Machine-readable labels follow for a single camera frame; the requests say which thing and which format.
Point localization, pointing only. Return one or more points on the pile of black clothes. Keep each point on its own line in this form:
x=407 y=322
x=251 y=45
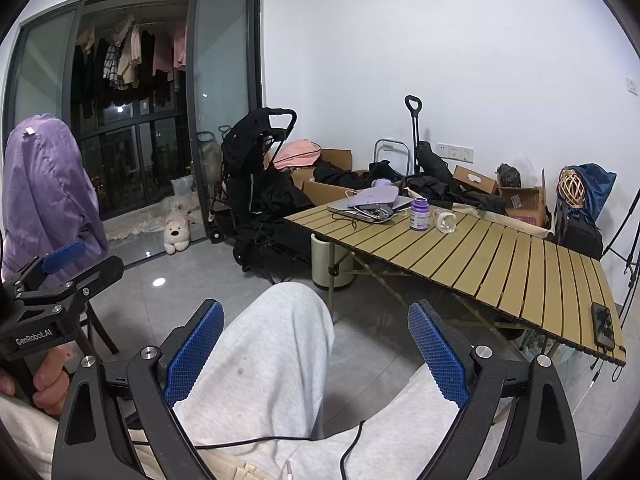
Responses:
x=440 y=187

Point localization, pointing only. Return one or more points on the clear glass cup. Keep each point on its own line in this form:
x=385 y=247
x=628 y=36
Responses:
x=445 y=221

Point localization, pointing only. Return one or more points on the purple pill bottle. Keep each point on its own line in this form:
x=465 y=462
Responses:
x=419 y=215

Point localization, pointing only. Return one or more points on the black framed sliding glass door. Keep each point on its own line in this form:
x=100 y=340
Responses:
x=225 y=85

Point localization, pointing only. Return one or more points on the open cardboard box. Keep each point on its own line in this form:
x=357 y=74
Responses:
x=325 y=192

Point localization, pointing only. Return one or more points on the purple cloth pouch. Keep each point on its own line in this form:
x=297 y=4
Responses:
x=372 y=195

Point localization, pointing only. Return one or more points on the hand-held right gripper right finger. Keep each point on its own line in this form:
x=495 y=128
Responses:
x=437 y=355

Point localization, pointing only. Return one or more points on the cream rolled mat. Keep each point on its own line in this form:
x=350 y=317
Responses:
x=520 y=227

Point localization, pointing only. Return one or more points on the grey fuzzy bundle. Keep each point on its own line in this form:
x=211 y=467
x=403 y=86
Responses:
x=509 y=175

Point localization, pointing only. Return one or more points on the row of hanging clothes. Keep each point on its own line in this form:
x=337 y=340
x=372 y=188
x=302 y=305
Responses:
x=125 y=55

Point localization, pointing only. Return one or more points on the person's left hand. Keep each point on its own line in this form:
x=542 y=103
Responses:
x=50 y=385

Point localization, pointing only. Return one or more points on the black stroller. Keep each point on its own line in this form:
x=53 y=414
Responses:
x=250 y=160

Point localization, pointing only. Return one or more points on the white plush dog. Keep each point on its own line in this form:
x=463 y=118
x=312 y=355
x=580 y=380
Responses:
x=177 y=234

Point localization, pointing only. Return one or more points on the black backpack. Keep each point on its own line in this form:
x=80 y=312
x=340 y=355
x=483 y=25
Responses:
x=580 y=237

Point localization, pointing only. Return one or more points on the black folding stand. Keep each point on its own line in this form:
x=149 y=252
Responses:
x=622 y=240

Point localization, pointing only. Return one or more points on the pink bag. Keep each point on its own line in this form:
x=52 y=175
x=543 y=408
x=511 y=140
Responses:
x=297 y=154

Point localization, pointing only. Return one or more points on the wicker ball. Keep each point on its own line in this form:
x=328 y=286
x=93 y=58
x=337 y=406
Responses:
x=571 y=187

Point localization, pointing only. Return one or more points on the silver laptop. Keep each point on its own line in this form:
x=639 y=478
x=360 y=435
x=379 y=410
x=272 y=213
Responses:
x=340 y=206

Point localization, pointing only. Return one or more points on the cardboard box with label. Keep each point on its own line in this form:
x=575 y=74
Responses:
x=525 y=205

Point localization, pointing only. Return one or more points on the black folded umbrella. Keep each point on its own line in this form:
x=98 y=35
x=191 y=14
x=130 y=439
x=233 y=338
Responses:
x=432 y=160

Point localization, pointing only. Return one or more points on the slatted folding table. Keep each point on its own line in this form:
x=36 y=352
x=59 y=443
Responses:
x=500 y=265

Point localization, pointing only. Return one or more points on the large cardboard box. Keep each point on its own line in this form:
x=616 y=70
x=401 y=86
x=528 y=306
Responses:
x=340 y=159

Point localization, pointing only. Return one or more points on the blue bag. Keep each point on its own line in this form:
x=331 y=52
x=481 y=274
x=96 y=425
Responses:
x=600 y=185

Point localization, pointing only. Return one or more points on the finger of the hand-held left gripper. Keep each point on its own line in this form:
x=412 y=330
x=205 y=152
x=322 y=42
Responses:
x=100 y=271
x=62 y=256

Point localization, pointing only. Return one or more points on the black hand trolley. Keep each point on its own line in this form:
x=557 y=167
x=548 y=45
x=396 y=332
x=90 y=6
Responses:
x=414 y=125

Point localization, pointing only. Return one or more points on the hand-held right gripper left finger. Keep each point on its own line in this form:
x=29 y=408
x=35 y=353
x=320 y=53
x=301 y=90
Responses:
x=192 y=355

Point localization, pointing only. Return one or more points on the wall socket strip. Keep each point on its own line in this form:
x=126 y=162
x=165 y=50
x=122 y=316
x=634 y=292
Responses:
x=455 y=150

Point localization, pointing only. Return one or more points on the white trash bin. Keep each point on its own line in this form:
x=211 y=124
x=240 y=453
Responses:
x=325 y=265

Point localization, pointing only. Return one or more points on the wooden chair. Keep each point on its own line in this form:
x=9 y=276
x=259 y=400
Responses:
x=102 y=332

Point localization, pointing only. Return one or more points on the black smartphone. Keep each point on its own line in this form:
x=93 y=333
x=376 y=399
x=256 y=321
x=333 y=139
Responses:
x=603 y=325

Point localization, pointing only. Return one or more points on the purple jacket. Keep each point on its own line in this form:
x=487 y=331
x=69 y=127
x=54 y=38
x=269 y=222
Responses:
x=45 y=195

